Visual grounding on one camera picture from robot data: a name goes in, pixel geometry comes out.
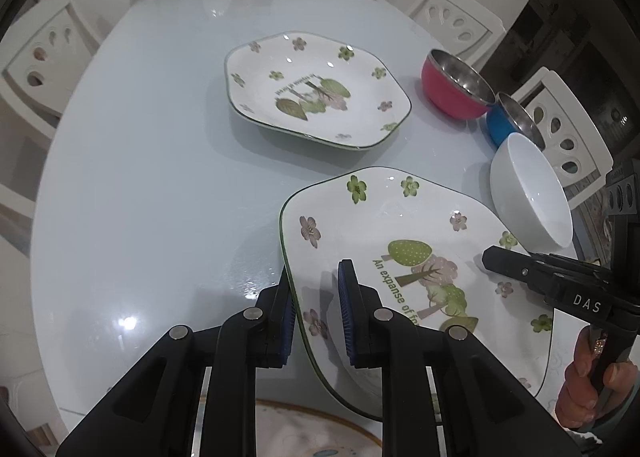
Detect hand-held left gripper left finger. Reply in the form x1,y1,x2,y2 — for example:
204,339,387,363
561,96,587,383
55,267,301,457

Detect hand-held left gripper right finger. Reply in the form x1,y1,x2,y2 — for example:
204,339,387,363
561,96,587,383
337,258,583,457

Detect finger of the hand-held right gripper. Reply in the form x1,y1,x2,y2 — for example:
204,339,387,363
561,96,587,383
482,245,617,289

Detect white ceramic bowl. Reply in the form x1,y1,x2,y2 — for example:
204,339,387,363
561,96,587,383
489,133,574,249

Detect large floral ceramic plate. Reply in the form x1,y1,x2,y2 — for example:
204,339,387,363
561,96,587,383
279,166,556,420

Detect blue steel bowl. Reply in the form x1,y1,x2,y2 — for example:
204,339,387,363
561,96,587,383
485,92,547,150

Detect red steel bowl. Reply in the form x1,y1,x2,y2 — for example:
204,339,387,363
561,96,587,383
420,49,497,120

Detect person's right hand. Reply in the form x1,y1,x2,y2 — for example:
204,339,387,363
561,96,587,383
555,323,640,432

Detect person's white printed clothing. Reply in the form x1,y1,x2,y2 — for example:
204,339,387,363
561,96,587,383
540,309,586,408

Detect small floral ceramic plate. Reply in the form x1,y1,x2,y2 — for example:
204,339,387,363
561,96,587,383
223,32,412,152

